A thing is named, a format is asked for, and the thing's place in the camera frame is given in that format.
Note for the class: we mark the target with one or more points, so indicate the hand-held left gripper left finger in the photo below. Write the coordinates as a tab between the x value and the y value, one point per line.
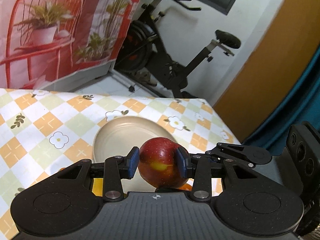
133	162

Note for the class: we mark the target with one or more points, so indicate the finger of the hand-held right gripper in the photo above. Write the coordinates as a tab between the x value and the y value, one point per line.
240	152

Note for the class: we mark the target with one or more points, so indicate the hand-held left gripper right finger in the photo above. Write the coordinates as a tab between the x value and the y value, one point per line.
182	163

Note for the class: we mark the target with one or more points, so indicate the red apple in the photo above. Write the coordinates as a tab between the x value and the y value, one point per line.
160	160

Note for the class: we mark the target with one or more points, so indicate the orange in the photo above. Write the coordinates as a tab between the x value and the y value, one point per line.
186	187

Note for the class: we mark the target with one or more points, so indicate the beige plate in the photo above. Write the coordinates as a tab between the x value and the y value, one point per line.
120	135

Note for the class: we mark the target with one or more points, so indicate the teal curtain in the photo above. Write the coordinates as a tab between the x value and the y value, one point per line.
300	100

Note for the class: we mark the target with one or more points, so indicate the brown slipper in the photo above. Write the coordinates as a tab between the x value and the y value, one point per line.
147	77

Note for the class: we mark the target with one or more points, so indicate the checkered floral tablecloth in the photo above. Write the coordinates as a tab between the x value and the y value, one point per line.
50	115

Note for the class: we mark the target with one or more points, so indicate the black exercise bike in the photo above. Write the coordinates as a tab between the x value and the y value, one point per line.
175	65

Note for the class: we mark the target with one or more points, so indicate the orange wooden door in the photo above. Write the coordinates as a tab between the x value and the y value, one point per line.
270	55

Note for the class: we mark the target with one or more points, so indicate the printed pink backdrop cloth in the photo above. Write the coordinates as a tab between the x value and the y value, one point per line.
75	17

